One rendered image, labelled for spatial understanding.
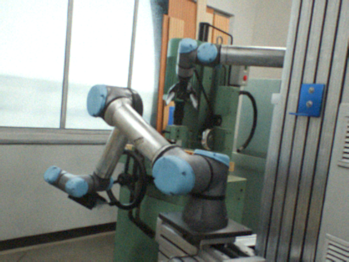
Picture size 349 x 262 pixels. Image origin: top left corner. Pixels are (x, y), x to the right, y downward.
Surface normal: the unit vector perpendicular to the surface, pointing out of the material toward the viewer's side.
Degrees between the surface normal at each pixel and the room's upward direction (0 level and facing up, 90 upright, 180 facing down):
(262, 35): 90
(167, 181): 93
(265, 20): 90
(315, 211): 90
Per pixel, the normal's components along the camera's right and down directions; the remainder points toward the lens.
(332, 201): -0.88, -0.03
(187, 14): 0.67, 0.12
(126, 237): -0.67, 0.03
